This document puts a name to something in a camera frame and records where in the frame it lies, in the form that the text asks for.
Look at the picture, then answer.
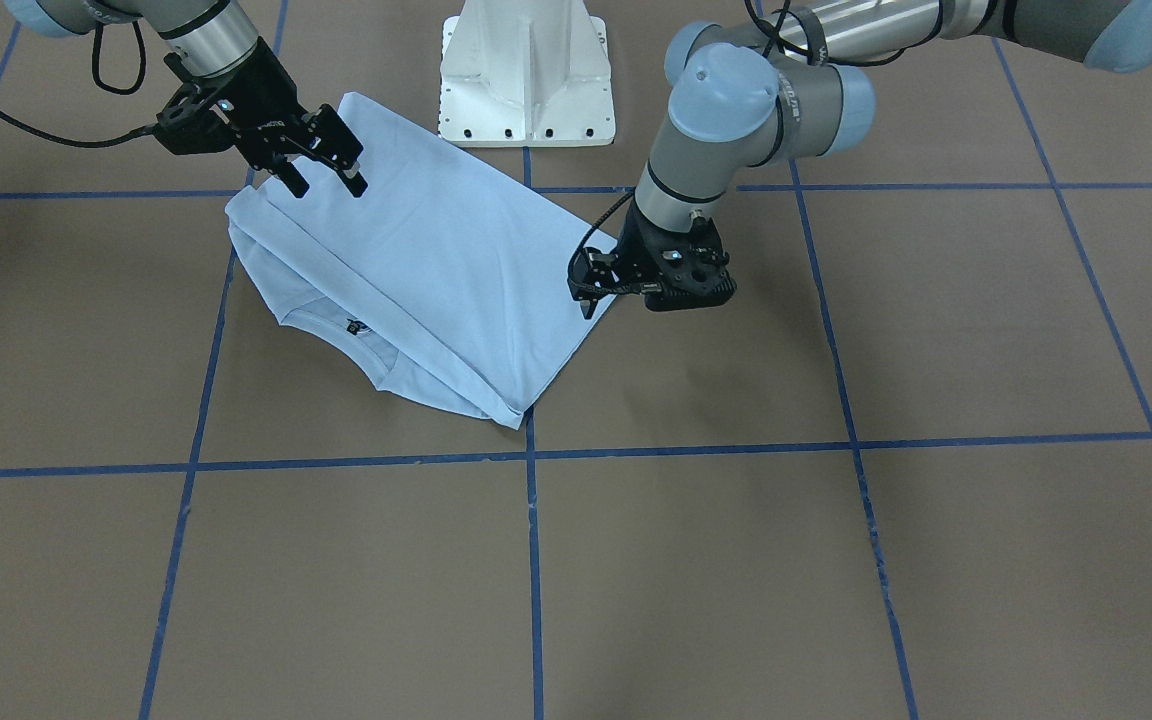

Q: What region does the light blue t-shirt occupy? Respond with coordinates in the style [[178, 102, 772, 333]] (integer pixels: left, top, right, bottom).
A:
[[227, 94, 594, 429]]

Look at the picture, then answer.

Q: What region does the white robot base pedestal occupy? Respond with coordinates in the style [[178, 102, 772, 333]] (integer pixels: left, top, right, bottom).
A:
[[435, 1, 617, 149]]

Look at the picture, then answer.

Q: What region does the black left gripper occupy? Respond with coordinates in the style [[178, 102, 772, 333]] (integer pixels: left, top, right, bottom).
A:
[[568, 205, 737, 320]]

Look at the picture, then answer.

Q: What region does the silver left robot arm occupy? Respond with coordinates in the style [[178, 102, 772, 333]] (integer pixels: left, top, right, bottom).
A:
[[567, 1, 1152, 319]]

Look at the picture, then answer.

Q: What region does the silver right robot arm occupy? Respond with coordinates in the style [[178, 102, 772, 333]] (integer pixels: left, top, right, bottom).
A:
[[3, 1, 367, 199]]

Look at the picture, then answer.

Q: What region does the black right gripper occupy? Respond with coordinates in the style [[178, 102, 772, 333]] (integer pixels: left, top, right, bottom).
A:
[[154, 40, 369, 199]]

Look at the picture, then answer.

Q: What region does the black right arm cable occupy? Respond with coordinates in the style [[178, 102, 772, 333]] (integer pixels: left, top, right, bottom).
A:
[[0, 20, 162, 149]]

